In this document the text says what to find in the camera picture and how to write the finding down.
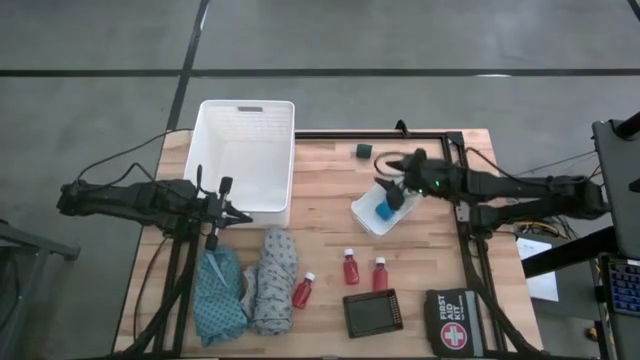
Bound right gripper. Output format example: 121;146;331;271
374;147;466;211

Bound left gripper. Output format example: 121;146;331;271
187;176;254;252

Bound blue cube block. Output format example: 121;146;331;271
374;199;396;222

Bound grey patterned cloth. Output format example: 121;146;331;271
241;227;300;336

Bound teal patterned cloth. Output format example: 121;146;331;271
193;245;250;349

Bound red bottle white cap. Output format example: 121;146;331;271
342;248;361;286
371;256;389;293
292;271;317;310

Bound small white plastic bin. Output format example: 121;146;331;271
349;182;422;238

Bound large white perforated basket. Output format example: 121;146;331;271
183;99;296;229

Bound black slotted plastic basket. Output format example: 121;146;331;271
342;288;405;340

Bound black first aid kit pouch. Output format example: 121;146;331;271
423;287;486;358

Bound white paper sheet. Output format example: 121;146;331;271
516;237;560;303

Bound black desk bar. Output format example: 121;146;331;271
522;225;619;279

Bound grey laptop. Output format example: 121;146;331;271
592;112;640;259

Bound black keyboard blue keys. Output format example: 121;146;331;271
605;253;640;317

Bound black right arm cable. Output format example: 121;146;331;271
373;147;506;179

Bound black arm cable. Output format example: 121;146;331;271
373;147;506;179
74;128;196;189

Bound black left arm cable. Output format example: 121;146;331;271
74;128;196;189

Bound yellow cable bundle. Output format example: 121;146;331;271
517;219;566;239

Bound grey metal cart frame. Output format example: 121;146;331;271
0;218;81;359

